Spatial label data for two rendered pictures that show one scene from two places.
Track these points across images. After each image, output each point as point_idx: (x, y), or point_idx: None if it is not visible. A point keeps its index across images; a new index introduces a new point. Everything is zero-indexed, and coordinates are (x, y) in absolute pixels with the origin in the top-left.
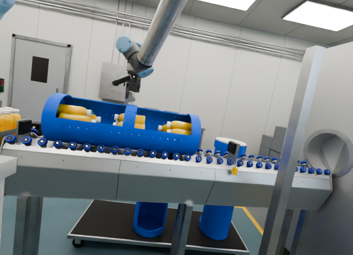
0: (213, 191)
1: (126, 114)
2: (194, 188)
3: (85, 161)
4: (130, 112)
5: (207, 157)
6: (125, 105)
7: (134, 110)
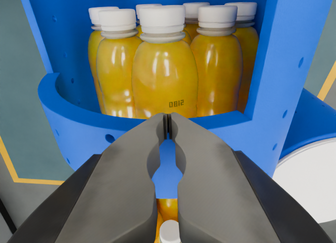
0: None
1: (43, 109)
2: None
3: None
4: (58, 137)
5: None
6: (251, 96)
7: (75, 165)
